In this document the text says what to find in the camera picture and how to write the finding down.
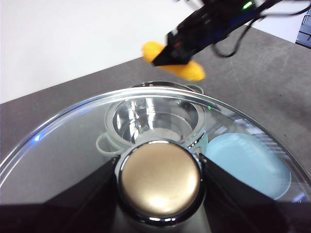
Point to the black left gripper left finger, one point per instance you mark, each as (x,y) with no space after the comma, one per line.
(60,213)

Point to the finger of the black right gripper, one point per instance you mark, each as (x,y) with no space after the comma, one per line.
(170,57)

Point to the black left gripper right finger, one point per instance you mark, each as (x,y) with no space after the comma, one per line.
(243,208)

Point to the yellow corn cob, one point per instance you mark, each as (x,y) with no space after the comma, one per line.
(189,71)

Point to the glass lid with green knob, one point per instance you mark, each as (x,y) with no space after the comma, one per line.
(160,177)

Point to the light blue round plate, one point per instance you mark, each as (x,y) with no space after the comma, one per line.
(243,160)

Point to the pale green electric steamer pot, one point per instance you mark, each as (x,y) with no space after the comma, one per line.
(155,121)

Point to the black background equipment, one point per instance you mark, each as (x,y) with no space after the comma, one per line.
(304,31)

